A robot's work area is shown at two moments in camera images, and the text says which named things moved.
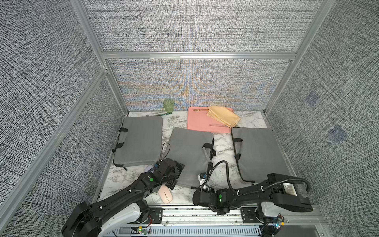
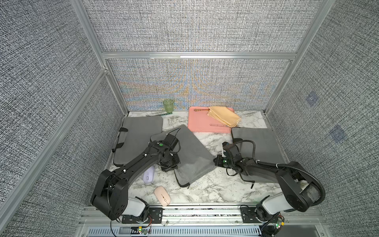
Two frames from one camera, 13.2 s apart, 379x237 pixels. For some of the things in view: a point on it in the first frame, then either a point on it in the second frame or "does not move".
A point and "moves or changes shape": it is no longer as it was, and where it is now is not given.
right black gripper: [196, 191] -> [216, 163]
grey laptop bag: [194, 149] moves or changes shape
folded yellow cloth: [223, 115] does not move
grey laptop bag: [139, 141] does not move
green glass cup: [169, 104] does not move
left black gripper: [177, 172] -> [177, 162]
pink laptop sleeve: [198, 119] does not move
